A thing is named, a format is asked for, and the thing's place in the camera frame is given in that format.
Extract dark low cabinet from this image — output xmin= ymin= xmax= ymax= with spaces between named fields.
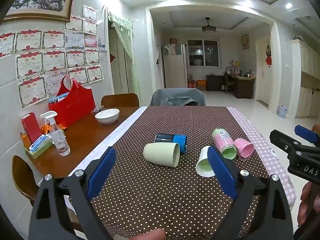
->
xmin=206 ymin=74 xmax=225 ymax=91

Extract clear spray bottle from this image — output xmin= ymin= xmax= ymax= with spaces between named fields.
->
xmin=40 ymin=111 xmax=71 ymax=157

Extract green cup with pink label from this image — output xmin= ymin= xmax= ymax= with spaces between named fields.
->
xmin=211 ymin=128 xmax=238 ymax=160

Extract ceiling lamp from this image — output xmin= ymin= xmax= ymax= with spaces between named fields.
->
xmin=202 ymin=17 xmax=217 ymax=33

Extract green tray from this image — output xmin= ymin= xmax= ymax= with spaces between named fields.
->
xmin=23 ymin=140 xmax=53 ymax=159

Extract white refrigerator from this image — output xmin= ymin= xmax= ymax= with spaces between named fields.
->
xmin=162 ymin=43 xmax=188 ymax=89

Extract person's left hand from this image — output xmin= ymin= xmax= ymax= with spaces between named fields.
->
xmin=139 ymin=228 xmax=166 ymax=240

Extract white cloth strip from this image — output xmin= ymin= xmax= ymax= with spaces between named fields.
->
xmin=67 ymin=106 xmax=148 ymax=178

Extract group of wall certificates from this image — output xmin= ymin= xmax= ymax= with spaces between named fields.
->
xmin=0 ymin=4 xmax=104 ymax=110

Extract blue cup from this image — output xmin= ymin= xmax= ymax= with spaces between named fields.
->
xmin=154 ymin=133 xmax=188 ymax=153

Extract pale green cup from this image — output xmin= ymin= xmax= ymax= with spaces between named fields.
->
xmin=143 ymin=142 xmax=181 ymax=168

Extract wooden table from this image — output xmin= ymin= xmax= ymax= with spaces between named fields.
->
xmin=26 ymin=106 xmax=141 ymax=180

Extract green door curtain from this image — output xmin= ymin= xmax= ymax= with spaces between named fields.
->
xmin=107 ymin=9 xmax=140 ymax=98

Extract window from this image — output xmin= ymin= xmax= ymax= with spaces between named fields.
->
xmin=187 ymin=39 xmax=220 ymax=68

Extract pink checkered tablecloth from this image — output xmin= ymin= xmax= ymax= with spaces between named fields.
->
xmin=228 ymin=107 xmax=297 ymax=208

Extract dark wooden desk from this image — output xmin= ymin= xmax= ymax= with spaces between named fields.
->
xmin=226 ymin=72 xmax=256 ymax=99

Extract red hanging decoration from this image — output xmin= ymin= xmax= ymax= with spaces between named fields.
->
xmin=265 ymin=44 xmax=272 ymax=68

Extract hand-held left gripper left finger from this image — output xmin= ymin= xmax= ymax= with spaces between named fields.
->
xmin=29 ymin=146 xmax=117 ymax=240

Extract white cup with green inside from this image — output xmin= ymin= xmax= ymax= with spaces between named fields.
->
xmin=195 ymin=145 xmax=218 ymax=178

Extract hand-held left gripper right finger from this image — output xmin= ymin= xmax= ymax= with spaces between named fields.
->
xmin=207 ymin=145 xmax=294 ymax=240

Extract red carton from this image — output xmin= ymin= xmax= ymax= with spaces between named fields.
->
xmin=21 ymin=113 xmax=42 ymax=143

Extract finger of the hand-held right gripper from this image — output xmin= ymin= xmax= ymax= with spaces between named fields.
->
xmin=294 ymin=125 xmax=320 ymax=145
xmin=269 ymin=129 xmax=305 ymax=156

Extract office chair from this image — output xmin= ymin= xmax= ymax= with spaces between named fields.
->
xmin=222 ymin=72 xmax=233 ymax=94

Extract white bowl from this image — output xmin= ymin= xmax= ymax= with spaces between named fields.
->
xmin=95 ymin=108 xmax=120 ymax=125

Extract white door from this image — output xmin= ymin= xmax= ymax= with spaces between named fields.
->
xmin=255 ymin=35 xmax=272 ymax=106

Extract white wall cabinet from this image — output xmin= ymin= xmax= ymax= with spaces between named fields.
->
xmin=290 ymin=36 xmax=320 ymax=119

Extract red boxes on floor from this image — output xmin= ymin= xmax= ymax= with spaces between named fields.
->
xmin=187 ymin=79 xmax=207 ymax=91

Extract red bag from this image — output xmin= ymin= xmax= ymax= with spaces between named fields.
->
xmin=48 ymin=76 xmax=96 ymax=127

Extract blue and white box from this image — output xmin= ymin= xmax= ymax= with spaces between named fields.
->
xmin=29 ymin=134 xmax=52 ymax=152

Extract chair with grey jacket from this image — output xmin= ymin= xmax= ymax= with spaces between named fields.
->
xmin=149 ymin=88 xmax=206 ymax=107

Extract brown polka dot tablecloth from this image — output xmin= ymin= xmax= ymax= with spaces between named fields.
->
xmin=69 ymin=106 xmax=273 ymax=240

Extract wooden chair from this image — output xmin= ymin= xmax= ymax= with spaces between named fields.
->
xmin=12 ymin=155 xmax=40 ymax=207
xmin=101 ymin=93 xmax=140 ymax=108

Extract person's right hand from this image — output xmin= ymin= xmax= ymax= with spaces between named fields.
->
xmin=297 ymin=181 xmax=313 ymax=228

